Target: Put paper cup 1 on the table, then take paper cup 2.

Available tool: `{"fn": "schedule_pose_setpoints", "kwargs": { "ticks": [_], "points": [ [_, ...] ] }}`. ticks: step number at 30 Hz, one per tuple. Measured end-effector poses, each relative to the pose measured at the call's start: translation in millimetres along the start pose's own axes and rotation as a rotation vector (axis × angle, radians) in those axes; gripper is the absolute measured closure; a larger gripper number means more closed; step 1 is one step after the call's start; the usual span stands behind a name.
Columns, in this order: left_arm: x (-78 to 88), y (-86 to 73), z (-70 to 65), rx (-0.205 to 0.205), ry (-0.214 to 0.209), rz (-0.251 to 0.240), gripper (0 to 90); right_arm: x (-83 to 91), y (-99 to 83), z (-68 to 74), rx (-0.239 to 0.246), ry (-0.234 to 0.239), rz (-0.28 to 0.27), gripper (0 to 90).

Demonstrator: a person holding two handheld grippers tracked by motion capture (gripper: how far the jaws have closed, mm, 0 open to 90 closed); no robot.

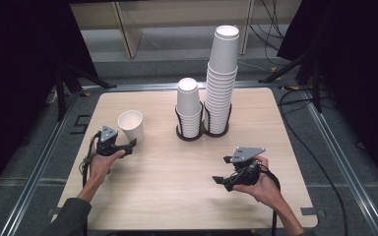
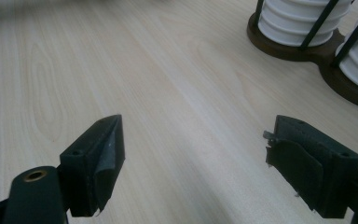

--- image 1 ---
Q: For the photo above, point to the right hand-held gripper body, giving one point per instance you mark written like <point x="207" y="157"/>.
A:
<point x="244" y="153"/>

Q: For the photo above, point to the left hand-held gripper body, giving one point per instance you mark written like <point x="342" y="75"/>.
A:
<point x="107" y="135"/>

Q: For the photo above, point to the white paper cup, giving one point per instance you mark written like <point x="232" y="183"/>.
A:
<point x="132" y="124"/>

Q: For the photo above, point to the tall stack of white cups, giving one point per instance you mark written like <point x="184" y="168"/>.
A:
<point x="222" y="65"/>

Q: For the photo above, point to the person's left hand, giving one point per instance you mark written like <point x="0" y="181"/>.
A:
<point x="100" y="167"/>

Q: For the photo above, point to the person's right hand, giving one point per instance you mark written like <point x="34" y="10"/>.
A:
<point x="265" y="190"/>

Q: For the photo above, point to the black metal stand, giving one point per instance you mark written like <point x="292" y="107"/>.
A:
<point x="315" y="85"/>
<point x="60" y="91"/>

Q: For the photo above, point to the short stack of white cups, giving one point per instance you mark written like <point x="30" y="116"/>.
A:
<point x="188" y="98"/>

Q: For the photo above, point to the dark curtain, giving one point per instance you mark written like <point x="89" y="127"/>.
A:
<point x="357" y="65"/>
<point x="16" y="82"/>

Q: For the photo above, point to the light wooden shelf unit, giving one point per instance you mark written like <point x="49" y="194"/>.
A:
<point x="177" y="13"/>

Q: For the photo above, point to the metal floor rail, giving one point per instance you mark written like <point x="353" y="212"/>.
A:
<point x="32" y="180"/>
<point x="144" y="86"/>
<point x="344" y="164"/>

